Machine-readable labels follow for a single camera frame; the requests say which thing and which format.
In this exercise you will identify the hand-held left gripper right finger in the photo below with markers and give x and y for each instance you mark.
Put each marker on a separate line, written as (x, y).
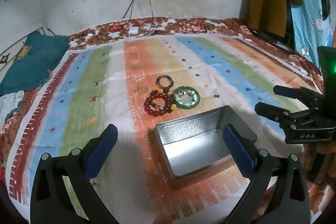
(236, 148)

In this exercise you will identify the blue printed cloth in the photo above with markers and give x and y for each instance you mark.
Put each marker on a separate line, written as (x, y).
(307, 16)

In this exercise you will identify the white and blue cloth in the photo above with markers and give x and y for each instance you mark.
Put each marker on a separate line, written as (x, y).
(9, 106)

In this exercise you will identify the striped printed blanket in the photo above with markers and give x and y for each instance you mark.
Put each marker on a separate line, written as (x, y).
(86, 82)

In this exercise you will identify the silver metal tin box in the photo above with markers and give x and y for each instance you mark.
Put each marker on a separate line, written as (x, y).
(191, 150)

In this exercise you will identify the teal pillow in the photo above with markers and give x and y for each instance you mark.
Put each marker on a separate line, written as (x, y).
(36, 56)

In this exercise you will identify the person's right hand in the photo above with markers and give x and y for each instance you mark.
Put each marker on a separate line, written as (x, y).
(326, 148)

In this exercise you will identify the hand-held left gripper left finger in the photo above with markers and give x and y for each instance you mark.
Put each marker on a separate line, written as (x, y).
(105, 145)

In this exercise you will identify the floral brown bedsheet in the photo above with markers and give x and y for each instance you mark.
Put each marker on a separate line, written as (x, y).
(189, 26)

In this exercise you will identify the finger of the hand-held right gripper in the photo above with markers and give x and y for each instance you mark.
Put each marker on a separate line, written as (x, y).
(270, 111)
(291, 92)

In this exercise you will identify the green jade bangle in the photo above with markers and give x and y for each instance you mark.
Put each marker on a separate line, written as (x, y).
(197, 102)

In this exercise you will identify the white charger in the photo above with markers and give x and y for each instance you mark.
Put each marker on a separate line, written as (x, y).
(134, 30)

